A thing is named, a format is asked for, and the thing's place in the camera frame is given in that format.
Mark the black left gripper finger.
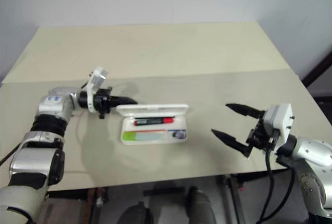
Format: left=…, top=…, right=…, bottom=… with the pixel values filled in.
left=112, top=101, right=139, bottom=108
left=111, top=95, right=138, bottom=103

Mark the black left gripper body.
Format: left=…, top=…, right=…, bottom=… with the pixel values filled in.
left=94, top=87, right=114, bottom=120

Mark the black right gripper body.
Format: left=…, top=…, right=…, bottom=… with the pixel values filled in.
left=245, top=116, right=280, bottom=155

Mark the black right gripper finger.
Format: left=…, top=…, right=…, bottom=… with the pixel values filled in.
left=211, top=129, right=252, bottom=159
left=225, top=103, right=266, bottom=120

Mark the white plastic pencil case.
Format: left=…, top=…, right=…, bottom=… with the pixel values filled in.
left=115, top=102, right=191, bottom=146

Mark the red and black marker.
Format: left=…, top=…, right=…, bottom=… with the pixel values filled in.
left=133, top=116, right=175, bottom=127

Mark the rusty metal table leg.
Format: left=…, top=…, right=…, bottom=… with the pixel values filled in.
left=222, top=175, right=247, bottom=224
left=87, top=187, right=103, bottom=224

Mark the silver metal clamp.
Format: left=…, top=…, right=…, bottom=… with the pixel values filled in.
left=95, top=187, right=109, bottom=207

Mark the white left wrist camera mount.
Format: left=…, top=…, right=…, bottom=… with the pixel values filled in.
left=85, top=66, right=110, bottom=113

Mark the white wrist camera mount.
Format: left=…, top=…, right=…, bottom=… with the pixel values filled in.
left=85, top=66, right=110, bottom=113
left=261, top=103, right=295, bottom=153

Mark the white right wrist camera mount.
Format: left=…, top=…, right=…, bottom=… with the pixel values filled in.
left=261, top=103, right=295, bottom=153

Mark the thin white wrist cable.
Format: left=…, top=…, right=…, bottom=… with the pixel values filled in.
left=64, top=112, right=88, bottom=175

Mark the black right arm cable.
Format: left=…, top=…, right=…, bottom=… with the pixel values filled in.
left=255, top=146, right=296, bottom=224

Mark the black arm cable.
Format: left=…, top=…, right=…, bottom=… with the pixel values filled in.
left=255, top=146, right=296, bottom=224
left=0, top=143, right=24, bottom=165

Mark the dark brown post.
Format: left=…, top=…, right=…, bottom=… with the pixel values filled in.
left=302, top=50, right=332, bottom=100

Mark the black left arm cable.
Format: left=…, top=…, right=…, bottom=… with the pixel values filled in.
left=0, top=143, right=24, bottom=165

